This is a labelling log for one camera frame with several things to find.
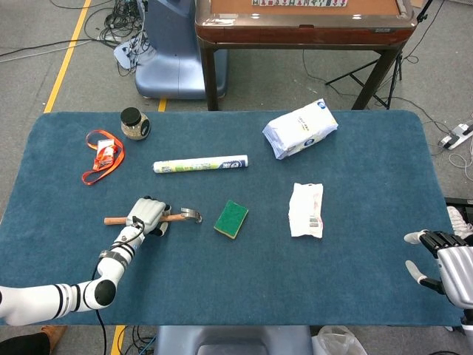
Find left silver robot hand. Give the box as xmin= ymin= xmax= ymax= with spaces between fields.
xmin=125 ymin=196 xmax=172 ymax=237

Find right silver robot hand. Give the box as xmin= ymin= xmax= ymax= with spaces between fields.
xmin=404 ymin=229 xmax=473 ymax=310

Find wooden handle claw hammer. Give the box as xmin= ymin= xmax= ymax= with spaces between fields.
xmin=103 ymin=207 xmax=203 ymax=226

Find green yellow sponge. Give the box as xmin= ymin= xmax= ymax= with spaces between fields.
xmin=213 ymin=200 xmax=249 ymax=240

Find white sneaker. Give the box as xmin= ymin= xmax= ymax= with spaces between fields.
xmin=446 ymin=206 xmax=473 ymax=237

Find white plastic wrap roll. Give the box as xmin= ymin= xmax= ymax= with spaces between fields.
xmin=152 ymin=155 xmax=249 ymax=175

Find orange white badge card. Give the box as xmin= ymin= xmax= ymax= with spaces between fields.
xmin=92 ymin=139 xmax=115 ymax=171

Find glass jar black lid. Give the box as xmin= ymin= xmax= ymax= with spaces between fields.
xmin=120 ymin=107 xmax=152 ymax=141

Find blue table mat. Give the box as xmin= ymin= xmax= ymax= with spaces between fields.
xmin=0 ymin=109 xmax=465 ymax=327

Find clear plastic bag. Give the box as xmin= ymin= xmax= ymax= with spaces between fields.
xmin=312 ymin=325 xmax=367 ymax=355

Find grey blue robot torso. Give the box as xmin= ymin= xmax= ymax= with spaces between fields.
xmin=153 ymin=325 xmax=315 ymax=355

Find brown leather shoe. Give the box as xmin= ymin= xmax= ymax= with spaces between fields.
xmin=40 ymin=325 xmax=69 ymax=351

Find flat white plastic packet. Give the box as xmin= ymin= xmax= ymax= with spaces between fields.
xmin=288 ymin=182 xmax=324 ymax=239

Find white power strip with plugs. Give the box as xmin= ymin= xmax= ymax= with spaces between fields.
xmin=113 ymin=36 xmax=146 ymax=70

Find white tissue pack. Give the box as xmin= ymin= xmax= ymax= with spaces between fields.
xmin=262 ymin=98 xmax=339 ymax=160

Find black trouser leg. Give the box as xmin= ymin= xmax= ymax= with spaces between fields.
xmin=0 ymin=331 xmax=51 ymax=355

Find black tripod stand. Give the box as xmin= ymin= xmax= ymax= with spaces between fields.
xmin=324 ymin=0 xmax=435 ymax=110

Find brown mahjong table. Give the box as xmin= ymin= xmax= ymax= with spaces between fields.
xmin=194 ymin=0 xmax=418 ymax=111

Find row of mahjong tiles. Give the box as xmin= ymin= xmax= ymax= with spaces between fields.
xmin=251 ymin=0 xmax=348 ymax=7

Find orange lanyard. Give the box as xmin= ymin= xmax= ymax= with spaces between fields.
xmin=81 ymin=129 xmax=126 ymax=186

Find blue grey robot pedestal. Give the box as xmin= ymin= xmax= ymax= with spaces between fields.
xmin=135 ymin=0 xmax=229 ymax=100

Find tangled black floor cables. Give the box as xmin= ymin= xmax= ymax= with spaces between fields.
xmin=84 ymin=0 xmax=149 ymax=77

